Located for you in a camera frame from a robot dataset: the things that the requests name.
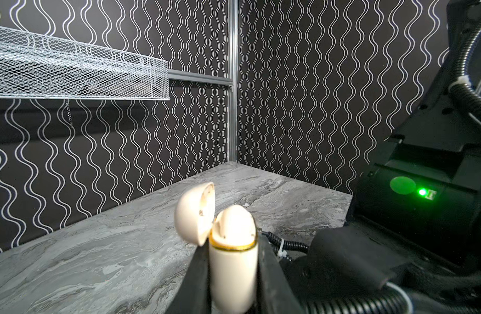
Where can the white wire mesh basket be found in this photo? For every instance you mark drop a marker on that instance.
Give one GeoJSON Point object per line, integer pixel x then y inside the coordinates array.
{"type": "Point", "coordinates": [36, 66]}

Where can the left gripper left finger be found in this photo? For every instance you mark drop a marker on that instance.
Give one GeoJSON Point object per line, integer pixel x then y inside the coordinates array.
{"type": "Point", "coordinates": [194, 296]}

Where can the cream earbud charging case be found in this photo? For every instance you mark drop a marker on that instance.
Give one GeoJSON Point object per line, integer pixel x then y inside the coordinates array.
{"type": "Point", "coordinates": [232, 240]}

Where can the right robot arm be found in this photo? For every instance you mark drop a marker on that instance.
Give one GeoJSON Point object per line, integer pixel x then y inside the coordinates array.
{"type": "Point", "coordinates": [411, 241]}

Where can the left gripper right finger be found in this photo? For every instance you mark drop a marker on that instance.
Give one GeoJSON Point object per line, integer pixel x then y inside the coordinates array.
{"type": "Point", "coordinates": [274, 294]}

